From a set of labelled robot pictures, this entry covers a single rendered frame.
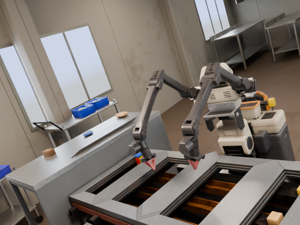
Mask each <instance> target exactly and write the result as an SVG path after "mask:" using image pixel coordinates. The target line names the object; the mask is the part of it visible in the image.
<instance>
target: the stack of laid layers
mask: <svg viewBox="0 0 300 225"><path fill-rule="evenodd" d="M136 162H137V161H136V159H135V157H134V158H133V159H131V160H129V161H128V162H127V163H125V164H124V165H122V166H121V167H119V168H118V169H116V170H115V171H114V172H112V173H111V174H109V175H108V176H106V177H105V178H103V179H102V180H101V181H99V182H98V183H96V184H95V185H93V186H92V187H90V188H89V189H87V190H86V192H89V193H93V192H94V191H96V190H97V189H99V188H100V187H102V186H103V185H105V184H106V183H107V182H109V181H110V180H112V179H113V178H114V177H116V176H117V175H119V174H120V173H121V172H123V171H124V170H126V169H127V168H129V167H130V166H131V165H133V164H134V163H136ZM168 163H177V164H184V165H189V164H190V163H189V162H188V160H187V159H183V158H171V157H167V158H165V159H164V160H163V161H161V162H160V163H159V164H158V165H156V166H155V170H153V169H151V170H150V171H148V172H147V173H146V174H144V175H143V176H142V177H141V178H139V179H138V180H136V181H135V182H134V183H133V184H131V185H130V186H128V187H127V188H126V189H125V190H123V191H122V192H121V193H119V194H118V195H117V196H115V197H114V198H113V199H112V200H115V201H118V202H119V201H121V200H122V199H123V198H125V197H126V196H127V195H128V194H130V193H131V192H132V191H133V190H135V189H136V188H137V187H139V186H140V185H141V184H142V183H144V182H145V181H146V180H148V179H149V178H150V177H151V176H153V175H154V174H155V173H157V172H158V171H159V170H161V169H162V168H163V167H164V166H166V165H167V164H168ZM252 167H253V166H247V165H238V164H230V163H221V162H216V163H214V164H213V165H212V166H211V167H210V168H209V169H208V170H207V171H206V172H205V173H204V174H203V175H202V176H201V177H199V178H198V179H197V180H196V181H195V182H194V183H193V184H192V185H191V186H189V187H188V188H187V189H186V190H185V191H184V192H183V193H182V194H181V195H180V196H178V197H177V198H176V199H175V200H174V201H173V202H172V203H171V204H170V205H168V206H167V207H166V208H165V209H164V210H161V211H158V212H154V213H151V214H147V215H144V216H142V204H141V205H140V206H139V207H138V208H137V217H136V220H133V219H130V218H128V217H125V216H122V215H119V214H116V213H114V212H111V211H108V210H105V209H103V208H99V207H97V206H94V205H92V204H88V203H86V202H83V201H80V200H77V199H75V198H72V197H69V199H70V201H72V202H75V203H77V204H80V205H83V206H85V207H88V208H91V209H94V210H96V211H98V212H101V213H104V214H107V215H109V216H112V217H114V218H117V219H120V220H122V221H125V222H128V223H130V224H133V225H147V224H144V223H141V222H139V221H138V220H141V219H144V218H148V217H151V216H155V215H158V214H160V215H164V216H169V215H170V214H171V213H172V212H173V211H174V210H175V209H176V208H177V207H178V206H180V205H181V204H182V203H183V202H184V201H185V200H186V199H187V198H188V197H189V196H190V195H191V194H192V193H193V192H194V191H195V190H196V189H197V188H198V187H199V186H200V185H202V184H203V183H204V182H205V181H206V180H207V179H208V178H209V177H210V176H211V175H212V174H213V173H214V172H215V171H216V170H218V169H224V170H231V171H241V172H248V171H249V170H250V169H251V168H252ZM287 177H288V178H296V179H300V171H294V170H285V169H284V170H283V171H282V172H281V174H280V175H279V176H278V178H277V179H276V180H275V181H274V182H273V184H272V185H271V186H270V187H269V188H268V190H267V191H266V192H265V194H264V195H263V196H262V197H261V199H260V200H259V201H258V202H257V204H256V205H255V206H254V207H253V208H252V210H251V211H250V212H249V213H248V215H247V216H246V217H245V218H244V220H243V221H242V222H241V223H240V225H251V223H252V222H253V221H254V220H255V218H256V217H257V215H258V214H259V213H260V212H261V210H262V209H263V208H264V207H265V205H266V204H267V203H268V201H269V200H270V199H271V197H272V196H273V195H274V194H275V192H276V191H277V190H278V188H279V187H280V186H281V184H282V183H283V182H284V181H285V179H286V178H287Z"/></svg>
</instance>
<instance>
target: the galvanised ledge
mask: <svg viewBox="0 0 300 225"><path fill-rule="evenodd" d="M186 166H188V165H184V164H179V165H178V166H177V167H176V168H177V170H179V171H182V170H183V169H184V168H185V167H186ZM245 175H246V174H232V173H229V172H228V170H224V169H222V170H221V171H220V172H219V173H218V174H217V175H216V176H221V177H227V178H234V179H242V178H243V177H244V176H245ZM281 185H283V186H289V187H296V188H298V187H299V186H300V181H299V180H297V179H295V178H288V177H287V178H286V179H285V181H284V182H283V183H282V184H281Z"/></svg>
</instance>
